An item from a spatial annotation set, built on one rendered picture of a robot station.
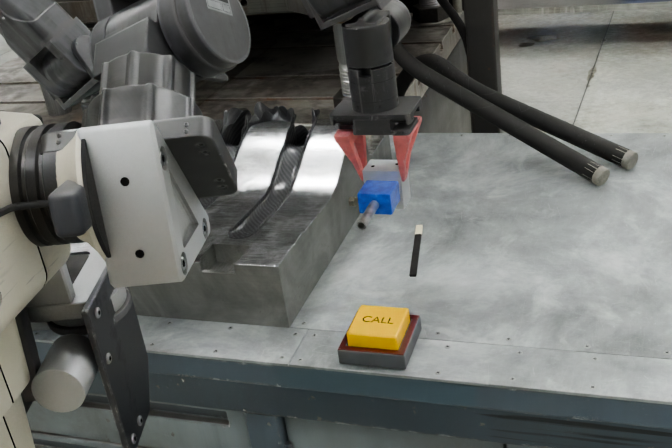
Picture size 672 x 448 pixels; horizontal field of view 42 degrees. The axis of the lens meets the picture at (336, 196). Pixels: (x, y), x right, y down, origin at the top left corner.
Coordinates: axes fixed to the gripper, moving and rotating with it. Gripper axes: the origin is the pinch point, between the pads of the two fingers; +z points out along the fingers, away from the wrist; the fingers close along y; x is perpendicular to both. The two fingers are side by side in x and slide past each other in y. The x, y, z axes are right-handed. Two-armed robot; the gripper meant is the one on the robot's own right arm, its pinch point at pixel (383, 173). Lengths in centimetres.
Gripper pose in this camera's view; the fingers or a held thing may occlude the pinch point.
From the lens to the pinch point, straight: 109.7
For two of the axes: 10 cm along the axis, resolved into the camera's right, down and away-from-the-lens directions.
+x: -3.1, 4.3, -8.4
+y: -9.4, -0.2, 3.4
